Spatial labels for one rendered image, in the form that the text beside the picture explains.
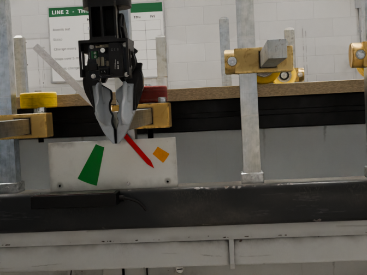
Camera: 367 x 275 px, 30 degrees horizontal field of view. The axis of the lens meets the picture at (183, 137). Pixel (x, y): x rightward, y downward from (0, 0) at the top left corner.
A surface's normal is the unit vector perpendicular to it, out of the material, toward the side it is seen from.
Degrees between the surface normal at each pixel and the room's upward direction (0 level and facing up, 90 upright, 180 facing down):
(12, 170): 90
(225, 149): 90
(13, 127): 90
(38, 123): 90
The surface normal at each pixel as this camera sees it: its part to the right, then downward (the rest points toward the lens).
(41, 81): -0.02, 0.05
